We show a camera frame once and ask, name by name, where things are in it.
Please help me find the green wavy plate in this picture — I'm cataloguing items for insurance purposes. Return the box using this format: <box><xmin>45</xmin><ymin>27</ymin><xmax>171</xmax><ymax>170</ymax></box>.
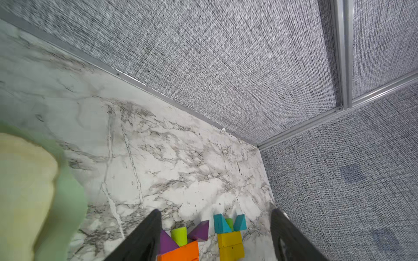
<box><xmin>1</xmin><ymin>123</ymin><xmax>88</xmax><ymax>261</ymax></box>

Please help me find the toy bread slice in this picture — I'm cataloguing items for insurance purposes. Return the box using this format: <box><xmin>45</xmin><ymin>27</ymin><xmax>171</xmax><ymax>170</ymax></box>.
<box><xmin>1</xmin><ymin>133</ymin><xmax>58</xmax><ymax>261</ymax></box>

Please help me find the yellow block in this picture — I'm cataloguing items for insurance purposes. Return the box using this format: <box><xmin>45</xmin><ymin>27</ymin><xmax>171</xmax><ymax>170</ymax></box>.
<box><xmin>219</xmin><ymin>243</ymin><xmax>245</xmax><ymax>261</ymax></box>
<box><xmin>217</xmin><ymin>231</ymin><xmax>242</xmax><ymax>249</ymax></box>

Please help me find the lime green cylinder block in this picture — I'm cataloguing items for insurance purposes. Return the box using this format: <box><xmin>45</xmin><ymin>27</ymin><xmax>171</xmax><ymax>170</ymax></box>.
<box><xmin>170</xmin><ymin>226</ymin><xmax>188</xmax><ymax>247</ymax></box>

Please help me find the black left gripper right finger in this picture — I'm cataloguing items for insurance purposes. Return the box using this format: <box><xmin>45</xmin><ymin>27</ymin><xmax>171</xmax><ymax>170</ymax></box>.
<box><xmin>270</xmin><ymin>208</ymin><xmax>328</xmax><ymax>261</ymax></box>

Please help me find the purple triangle block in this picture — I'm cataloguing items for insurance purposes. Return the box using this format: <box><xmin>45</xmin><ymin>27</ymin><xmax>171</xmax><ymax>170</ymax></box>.
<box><xmin>158</xmin><ymin>230</ymin><xmax>179</xmax><ymax>255</ymax></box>
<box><xmin>187</xmin><ymin>220</ymin><xmax>210</xmax><ymax>242</ymax></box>

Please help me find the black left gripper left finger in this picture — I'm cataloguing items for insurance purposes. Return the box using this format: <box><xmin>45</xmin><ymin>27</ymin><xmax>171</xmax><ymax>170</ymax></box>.
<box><xmin>104</xmin><ymin>209</ymin><xmax>162</xmax><ymax>261</ymax></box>

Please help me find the teal triangle block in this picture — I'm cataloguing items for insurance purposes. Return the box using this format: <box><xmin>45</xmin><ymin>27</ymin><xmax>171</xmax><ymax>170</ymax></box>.
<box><xmin>233</xmin><ymin>214</ymin><xmax>247</xmax><ymax>232</ymax></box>
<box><xmin>213</xmin><ymin>214</ymin><xmax>232</xmax><ymax>234</ymax></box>

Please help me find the orange block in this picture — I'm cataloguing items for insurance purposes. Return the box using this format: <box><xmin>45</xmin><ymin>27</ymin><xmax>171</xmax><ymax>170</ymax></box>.
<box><xmin>157</xmin><ymin>241</ymin><xmax>199</xmax><ymax>261</ymax></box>

